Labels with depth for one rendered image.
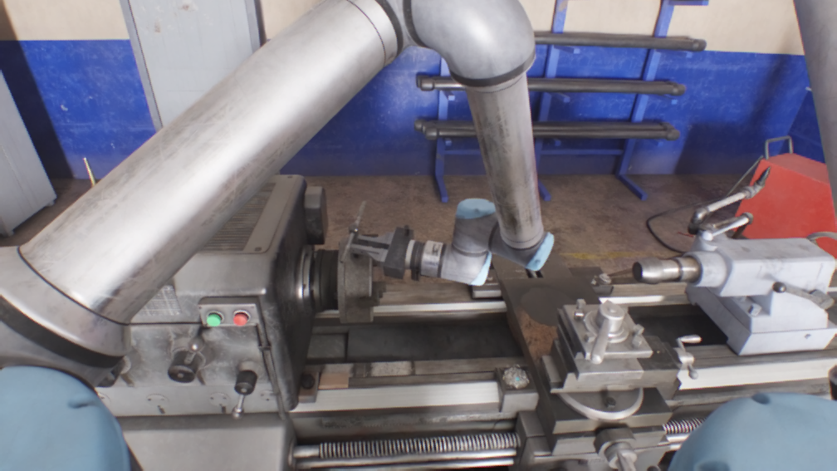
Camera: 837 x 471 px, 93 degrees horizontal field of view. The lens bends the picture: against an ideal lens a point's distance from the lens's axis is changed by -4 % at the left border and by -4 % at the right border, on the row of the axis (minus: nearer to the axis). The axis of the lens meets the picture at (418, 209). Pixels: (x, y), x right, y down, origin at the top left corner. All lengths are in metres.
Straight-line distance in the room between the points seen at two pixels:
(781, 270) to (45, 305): 1.71
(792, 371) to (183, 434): 1.84
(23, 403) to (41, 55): 4.76
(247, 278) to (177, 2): 3.52
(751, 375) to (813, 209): 2.34
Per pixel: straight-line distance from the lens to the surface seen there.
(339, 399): 1.30
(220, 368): 1.16
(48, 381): 0.35
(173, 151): 0.44
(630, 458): 1.28
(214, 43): 4.23
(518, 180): 0.71
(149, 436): 1.40
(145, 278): 0.45
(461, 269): 1.02
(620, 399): 1.28
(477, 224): 0.96
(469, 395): 1.31
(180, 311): 1.07
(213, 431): 1.33
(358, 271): 1.14
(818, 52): 0.47
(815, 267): 1.78
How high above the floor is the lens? 1.89
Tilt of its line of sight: 30 degrees down
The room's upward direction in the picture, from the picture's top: 2 degrees clockwise
